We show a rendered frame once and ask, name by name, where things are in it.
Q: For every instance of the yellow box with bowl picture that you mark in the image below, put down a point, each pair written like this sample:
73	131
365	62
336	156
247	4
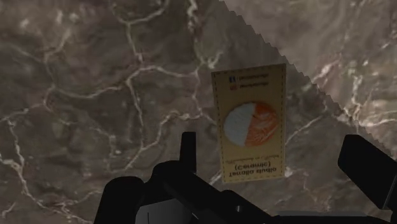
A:
252	124

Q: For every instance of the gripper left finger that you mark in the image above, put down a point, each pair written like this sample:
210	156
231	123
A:
173	183

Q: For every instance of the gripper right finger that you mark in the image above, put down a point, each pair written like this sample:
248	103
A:
366	167

